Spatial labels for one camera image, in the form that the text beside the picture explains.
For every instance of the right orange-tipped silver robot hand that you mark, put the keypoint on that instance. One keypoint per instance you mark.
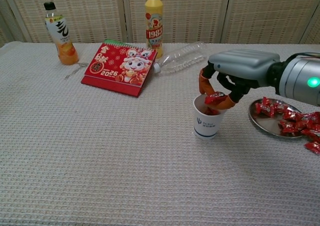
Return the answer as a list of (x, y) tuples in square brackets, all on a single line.
[(245, 63)]

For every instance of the round metal plate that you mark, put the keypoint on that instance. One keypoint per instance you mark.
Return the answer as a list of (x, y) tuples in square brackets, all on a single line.
[(265, 123)]

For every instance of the white paper cup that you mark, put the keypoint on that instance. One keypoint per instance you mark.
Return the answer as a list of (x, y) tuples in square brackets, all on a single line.
[(208, 125)]

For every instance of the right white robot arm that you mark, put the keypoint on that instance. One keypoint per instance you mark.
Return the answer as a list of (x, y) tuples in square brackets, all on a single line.
[(297, 78)]

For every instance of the clear empty plastic bottle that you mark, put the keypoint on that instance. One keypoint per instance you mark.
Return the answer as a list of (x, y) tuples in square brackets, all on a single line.
[(182, 58)]

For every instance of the beige woven folding screen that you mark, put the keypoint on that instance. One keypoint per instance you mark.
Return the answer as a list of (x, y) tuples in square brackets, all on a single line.
[(200, 15)]

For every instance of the yellow detergent bottle green cap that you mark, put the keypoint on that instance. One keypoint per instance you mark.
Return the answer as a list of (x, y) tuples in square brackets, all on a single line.
[(154, 23)]

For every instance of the red 2026 desk calendar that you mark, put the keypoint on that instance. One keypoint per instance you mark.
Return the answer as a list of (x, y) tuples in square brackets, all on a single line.
[(117, 68)]

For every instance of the silver metal paper clip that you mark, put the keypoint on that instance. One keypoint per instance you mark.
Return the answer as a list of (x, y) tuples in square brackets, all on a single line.
[(82, 64)]

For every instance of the white waffle tablecloth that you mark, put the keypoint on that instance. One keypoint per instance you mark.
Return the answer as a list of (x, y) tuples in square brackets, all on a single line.
[(100, 161)]

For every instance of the orange juice bottle black cap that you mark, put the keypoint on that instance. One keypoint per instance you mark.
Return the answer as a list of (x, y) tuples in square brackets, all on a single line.
[(63, 40)]

